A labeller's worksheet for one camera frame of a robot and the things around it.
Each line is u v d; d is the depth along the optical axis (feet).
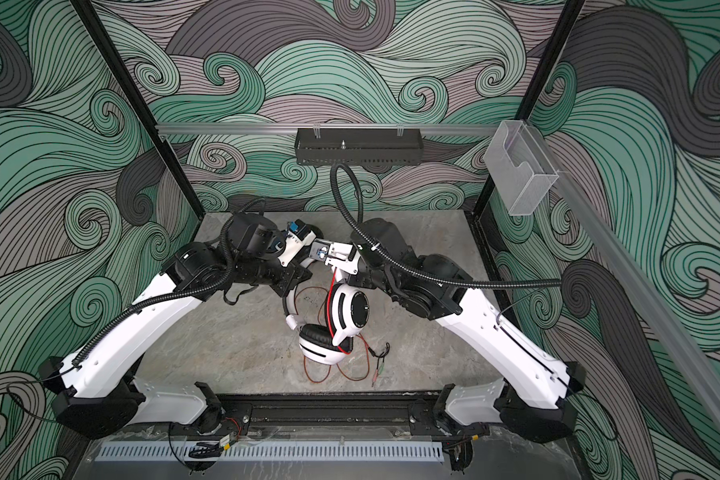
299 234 1.83
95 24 2.40
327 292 1.73
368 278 1.73
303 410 2.50
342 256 1.59
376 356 2.73
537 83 2.72
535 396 1.23
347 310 1.65
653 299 1.69
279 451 2.29
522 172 2.40
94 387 1.24
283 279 1.83
